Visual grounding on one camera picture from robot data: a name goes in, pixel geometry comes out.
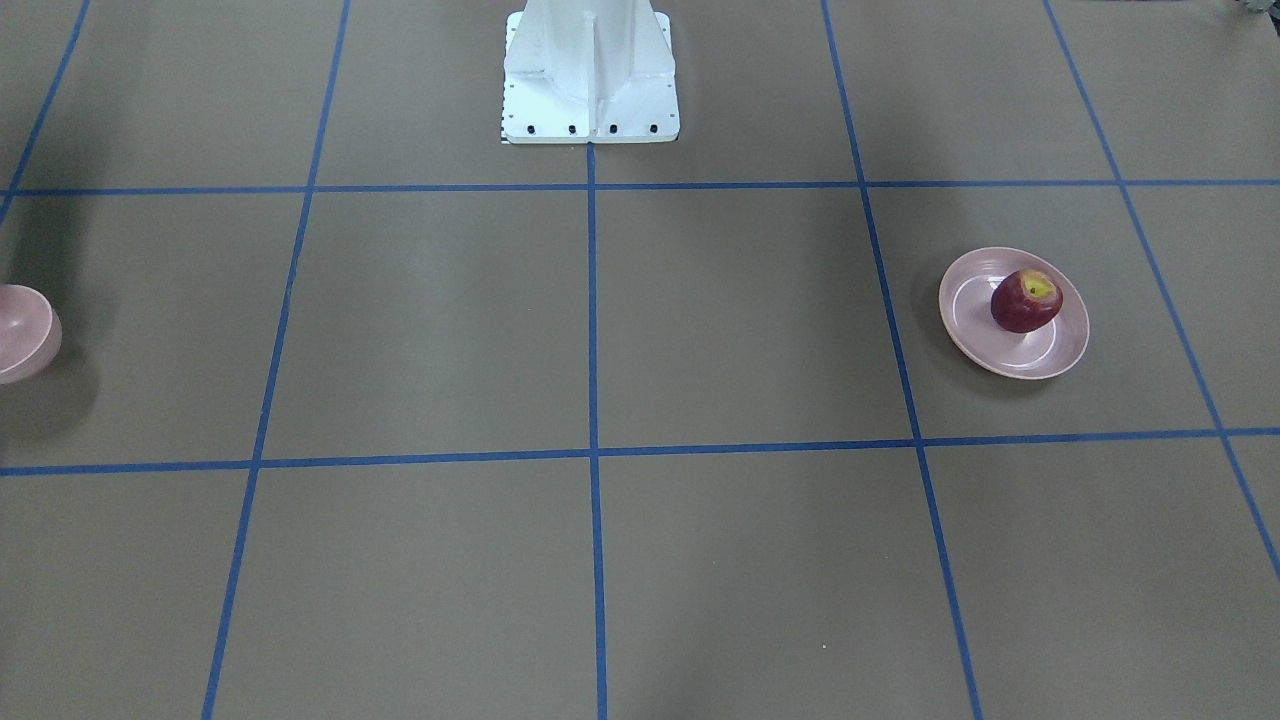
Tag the red apple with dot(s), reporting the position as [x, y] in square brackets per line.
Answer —
[1025, 301]

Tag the pink bowl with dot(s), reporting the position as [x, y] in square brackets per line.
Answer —
[31, 333]

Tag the pink plate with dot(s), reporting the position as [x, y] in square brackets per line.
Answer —
[963, 300]

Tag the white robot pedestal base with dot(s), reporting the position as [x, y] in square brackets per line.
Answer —
[589, 72]

